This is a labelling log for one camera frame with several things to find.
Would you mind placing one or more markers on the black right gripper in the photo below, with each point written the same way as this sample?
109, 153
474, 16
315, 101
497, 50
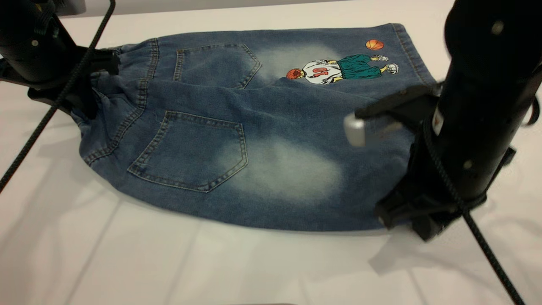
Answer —
487, 84

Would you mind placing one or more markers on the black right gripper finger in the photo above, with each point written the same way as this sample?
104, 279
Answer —
398, 209
434, 222

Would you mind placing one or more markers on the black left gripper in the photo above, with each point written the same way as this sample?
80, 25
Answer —
34, 55

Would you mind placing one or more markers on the blue denim shorts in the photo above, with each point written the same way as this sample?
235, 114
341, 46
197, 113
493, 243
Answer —
275, 127

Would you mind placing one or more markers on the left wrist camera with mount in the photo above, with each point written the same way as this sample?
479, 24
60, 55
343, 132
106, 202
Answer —
72, 6

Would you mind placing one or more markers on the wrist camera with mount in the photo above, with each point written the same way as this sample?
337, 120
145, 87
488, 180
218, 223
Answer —
355, 129
72, 6

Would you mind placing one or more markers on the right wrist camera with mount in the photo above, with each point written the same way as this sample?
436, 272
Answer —
355, 129

